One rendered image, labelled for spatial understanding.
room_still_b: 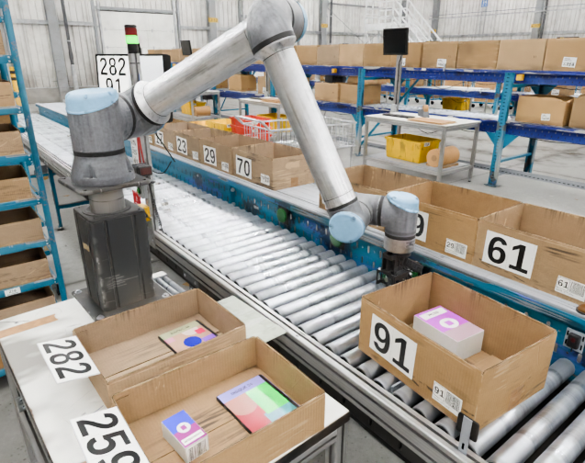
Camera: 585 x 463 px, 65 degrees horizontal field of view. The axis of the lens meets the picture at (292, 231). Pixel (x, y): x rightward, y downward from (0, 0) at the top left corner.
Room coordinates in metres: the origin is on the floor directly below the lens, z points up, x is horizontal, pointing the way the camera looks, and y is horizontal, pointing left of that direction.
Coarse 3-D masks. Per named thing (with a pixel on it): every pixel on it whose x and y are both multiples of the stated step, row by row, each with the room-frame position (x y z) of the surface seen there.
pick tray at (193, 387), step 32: (224, 352) 0.97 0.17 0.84; (256, 352) 1.03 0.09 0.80; (160, 384) 0.87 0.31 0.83; (192, 384) 0.92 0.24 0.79; (224, 384) 0.95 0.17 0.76; (288, 384) 0.92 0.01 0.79; (128, 416) 0.81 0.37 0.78; (160, 416) 0.84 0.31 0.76; (192, 416) 0.84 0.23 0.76; (224, 416) 0.84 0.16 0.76; (288, 416) 0.75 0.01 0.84; (320, 416) 0.80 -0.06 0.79; (160, 448) 0.74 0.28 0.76; (224, 448) 0.66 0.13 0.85; (256, 448) 0.70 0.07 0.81; (288, 448) 0.75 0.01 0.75
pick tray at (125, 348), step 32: (128, 320) 1.15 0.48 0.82; (160, 320) 1.21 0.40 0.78; (192, 320) 1.25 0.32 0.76; (224, 320) 1.17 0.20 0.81; (96, 352) 1.09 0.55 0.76; (128, 352) 1.08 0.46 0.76; (160, 352) 1.08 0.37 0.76; (192, 352) 0.98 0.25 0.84; (96, 384) 0.92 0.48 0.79; (128, 384) 0.87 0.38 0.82
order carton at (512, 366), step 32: (384, 288) 1.16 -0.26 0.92; (416, 288) 1.24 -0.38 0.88; (448, 288) 1.22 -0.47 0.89; (384, 320) 1.04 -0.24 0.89; (480, 320) 1.12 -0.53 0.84; (512, 320) 1.04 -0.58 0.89; (416, 352) 0.94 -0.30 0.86; (448, 352) 0.86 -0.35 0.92; (480, 352) 1.09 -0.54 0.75; (512, 352) 1.03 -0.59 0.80; (544, 352) 0.92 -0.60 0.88; (416, 384) 0.93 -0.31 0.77; (448, 384) 0.85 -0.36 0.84; (480, 384) 0.79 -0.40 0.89; (512, 384) 0.86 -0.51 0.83; (544, 384) 0.94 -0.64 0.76; (448, 416) 0.85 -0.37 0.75; (480, 416) 0.80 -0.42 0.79
